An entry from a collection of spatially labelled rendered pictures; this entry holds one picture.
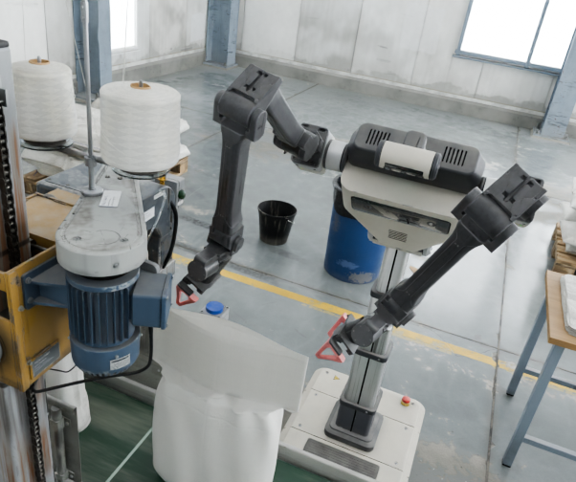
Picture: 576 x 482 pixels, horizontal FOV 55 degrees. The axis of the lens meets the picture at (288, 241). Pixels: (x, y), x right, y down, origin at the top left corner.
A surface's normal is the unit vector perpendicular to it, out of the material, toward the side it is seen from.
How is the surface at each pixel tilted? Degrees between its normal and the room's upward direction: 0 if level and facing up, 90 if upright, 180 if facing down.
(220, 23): 90
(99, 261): 90
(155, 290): 1
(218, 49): 90
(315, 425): 0
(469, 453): 0
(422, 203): 40
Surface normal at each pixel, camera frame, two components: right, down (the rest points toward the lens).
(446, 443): 0.13, -0.87
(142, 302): 0.04, 0.47
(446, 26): -0.37, 0.39
